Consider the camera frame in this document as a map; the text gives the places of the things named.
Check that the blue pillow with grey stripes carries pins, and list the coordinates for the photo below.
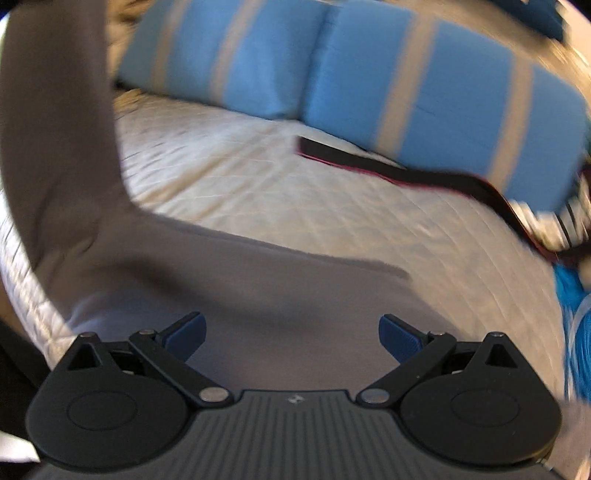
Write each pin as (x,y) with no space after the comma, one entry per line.
(198,50)
(461,92)

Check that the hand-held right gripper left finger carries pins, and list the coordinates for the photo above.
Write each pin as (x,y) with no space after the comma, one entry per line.
(189,333)

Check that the white cloth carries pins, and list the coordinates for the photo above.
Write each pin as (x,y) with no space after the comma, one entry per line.
(540,221)

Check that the dark blue pillow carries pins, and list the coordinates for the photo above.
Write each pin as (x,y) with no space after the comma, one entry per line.
(535,16)

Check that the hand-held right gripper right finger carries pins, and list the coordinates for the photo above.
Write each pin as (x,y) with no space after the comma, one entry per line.
(397,336)

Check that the blue-grey sweatpants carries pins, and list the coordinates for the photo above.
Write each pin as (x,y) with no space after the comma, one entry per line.
(231,300)

